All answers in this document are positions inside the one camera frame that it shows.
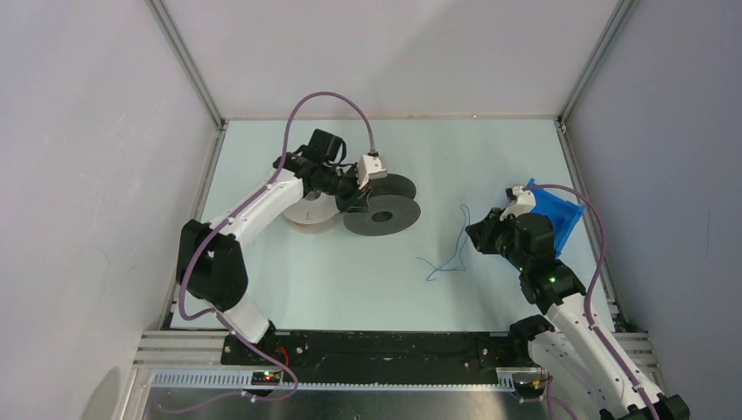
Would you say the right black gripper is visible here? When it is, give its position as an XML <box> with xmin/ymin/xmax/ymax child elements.
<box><xmin>465</xmin><ymin>207</ymin><xmax>529</xmax><ymax>272</ymax></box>

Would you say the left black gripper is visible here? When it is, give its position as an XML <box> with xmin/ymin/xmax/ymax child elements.
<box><xmin>318</xmin><ymin>163</ymin><xmax>372</xmax><ymax>214</ymax></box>

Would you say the black cable spool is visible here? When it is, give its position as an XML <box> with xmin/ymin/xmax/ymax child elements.
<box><xmin>343</xmin><ymin>174</ymin><xmax>421</xmax><ymax>236</ymax></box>

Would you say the white cable spool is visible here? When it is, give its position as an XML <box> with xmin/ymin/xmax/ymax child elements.
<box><xmin>282</xmin><ymin>193</ymin><xmax>342</xmax><ymax>235</ymax></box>

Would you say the blue thin cable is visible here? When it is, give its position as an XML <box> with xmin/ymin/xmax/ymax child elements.
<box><xmin>416</xmin><ymin>204</ymin><xmax>472</xmax><ymax>283</ymax></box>

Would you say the blue plastic bin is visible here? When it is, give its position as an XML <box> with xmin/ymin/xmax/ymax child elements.
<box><xmin>532</xmin><ymin>189</ymin><xmax>586</xmax><ymax>258</ymax></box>

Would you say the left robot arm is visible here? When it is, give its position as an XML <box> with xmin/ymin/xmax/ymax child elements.
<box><xmin>176</xmin><ymin>129</ymin><xmax>388</xmax><ymax>365</ymax></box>

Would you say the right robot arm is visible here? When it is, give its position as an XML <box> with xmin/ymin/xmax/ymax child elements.
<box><xmin>465</xmin><ymin>207</ymin><xmax>690</xmax><ymax>419</ymax></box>

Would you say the right controller board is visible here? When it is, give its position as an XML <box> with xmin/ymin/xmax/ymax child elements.
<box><xmin>513</xmin><ymin>379</ymin><xmax>548</xmax><ymax>403</ymax></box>

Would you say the controller board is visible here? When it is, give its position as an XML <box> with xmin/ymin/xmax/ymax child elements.
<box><xmin>513</xmin><ymin>379</ymin><xmax>548</xmax><ymax>403</ymax></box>
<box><xmin>250</xmin><ymin>371</ymin><xmax>283</xmax><ymax>387</ymax></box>

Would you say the left controller board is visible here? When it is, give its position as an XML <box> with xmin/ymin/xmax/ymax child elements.
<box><xmin>250</xmin><ymin>371</ymin><xmax>283</xmax><ymax>387</ymax></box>

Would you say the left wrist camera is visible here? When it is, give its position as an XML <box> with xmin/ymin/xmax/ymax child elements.
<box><xmin>356</xmin><ymin>153</ymin><xmax>389</xmax><ymax>190</ymax></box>

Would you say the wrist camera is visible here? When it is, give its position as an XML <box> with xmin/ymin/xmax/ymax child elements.
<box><xmin>356</xmin><ymin>153</ymin><xmax>389</xmax><ymax>190</ymax></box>
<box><xmin>500</xmin><ymin>185</ymin><xmax>536</xmax><ymax>221</ymax></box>

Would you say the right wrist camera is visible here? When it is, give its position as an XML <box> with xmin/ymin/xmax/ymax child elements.
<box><xmin>500</xmin><ymin>185</ymin><xmax>536</xmax><ymax>221</ymax></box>

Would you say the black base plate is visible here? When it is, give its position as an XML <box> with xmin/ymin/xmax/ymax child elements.
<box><xmin>220</xmin><ymin>330</ymin><xmax>535</xmax><ymax>384</ymax></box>

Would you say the white slotted cable duct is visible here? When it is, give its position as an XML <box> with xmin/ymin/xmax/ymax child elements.
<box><xmin>150</xmin><ymin>369</ymin><xmax>515</xmax><ymax>393</ymax></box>

